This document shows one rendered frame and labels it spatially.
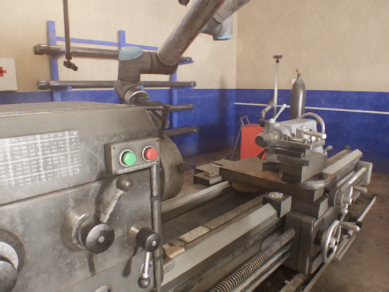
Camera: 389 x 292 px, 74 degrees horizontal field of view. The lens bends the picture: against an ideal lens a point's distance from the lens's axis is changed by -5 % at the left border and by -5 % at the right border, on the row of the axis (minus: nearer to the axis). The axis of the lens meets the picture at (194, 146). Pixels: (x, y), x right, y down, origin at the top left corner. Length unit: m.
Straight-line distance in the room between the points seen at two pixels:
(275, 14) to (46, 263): 5.84
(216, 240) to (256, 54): 5.37
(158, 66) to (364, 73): 4.49
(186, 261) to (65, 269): 0.43
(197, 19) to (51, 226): 0.69
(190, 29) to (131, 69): 0.30
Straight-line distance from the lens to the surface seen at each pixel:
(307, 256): 1.43
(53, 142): 0.55
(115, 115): 0.64
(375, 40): 5.32
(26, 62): 3.91
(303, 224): 1.36
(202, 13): 0.88
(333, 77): 5.43
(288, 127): 1.74
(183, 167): 0.93
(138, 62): 1.10
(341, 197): 1.44
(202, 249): 0.99
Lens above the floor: 1.38
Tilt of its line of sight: 12 degrees down
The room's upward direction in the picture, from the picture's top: straight up
